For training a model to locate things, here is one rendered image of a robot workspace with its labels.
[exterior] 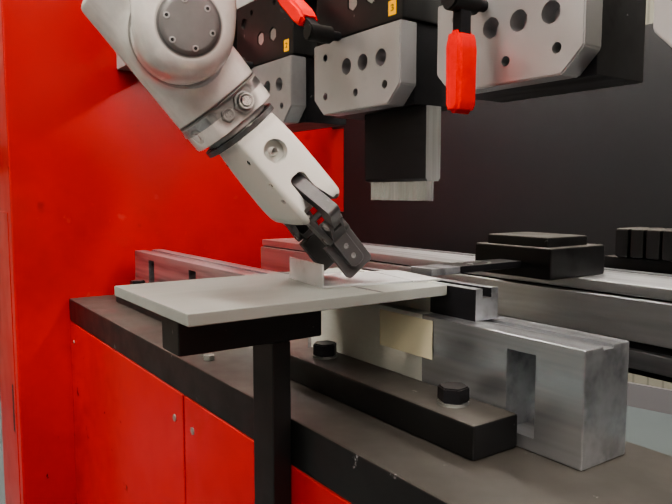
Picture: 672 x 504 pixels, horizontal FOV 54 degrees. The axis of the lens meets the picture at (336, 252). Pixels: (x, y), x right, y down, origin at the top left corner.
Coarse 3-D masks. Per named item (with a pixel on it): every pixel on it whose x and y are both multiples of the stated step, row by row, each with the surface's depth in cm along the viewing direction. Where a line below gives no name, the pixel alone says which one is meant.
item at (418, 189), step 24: (384, 120) 70; (408, 120) 67; (432, 120) 66; (384, 144) 71; (408, 144) 68; (432, 144) 66; (384, 168) 71; (408, 168) 68; (432, 168) 66; (384, 192) 72; (408, 192) 69; (432, 192) 66
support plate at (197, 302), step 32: (128, 288) 61; (160, 288) 61; (192, 288) 61; (224, 288) 61; (256, 288) 61; (288, 288) 61; (320, 288) 61; (352, 288) 61; (384, 288) 61; (416, 288) 61; (192, 320) 48; (224, 320) 50
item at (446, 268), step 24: (504, 240) 84; (528, 240) 81; (552, 240) 79; (576, 240) 82; (432, 264) 77; (456, 264) 77; (480, 264) 77; (504, 264) 79; (528, 264) 80; (552, 264) 77; (576, 264) 80; (600, 264) 83
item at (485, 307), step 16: (448, 288) 63; (464, 288) 61; (480, 288) 61; (496, 288) 62; (432, 304) 65; (448, 304) 63; (464, 304) 62; (480, 304) 61; (496, 304) 62; (480, 320) 61
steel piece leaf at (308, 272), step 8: (296, 264) 66; (304, 264) 64; (312, 264) 63; (320, 264) 61; (296, 272) 66; (304, 272) 65; (312, 272) 63; (320, 272) 61; (360, 272) 71; (368, 272) 71; (376, 272) 71; (304, 280) 65; (312, 280) 63; (320, 280) 61; (328, 280) 65; (336, 280) 65; (344, 280) 65; (352, 280) 65; (360, 280) 65; (368, 280) 65; (376, 280) 65; (384, 280) 65; (392, 280) 65; (400, 280) 65; (408, 280) 65
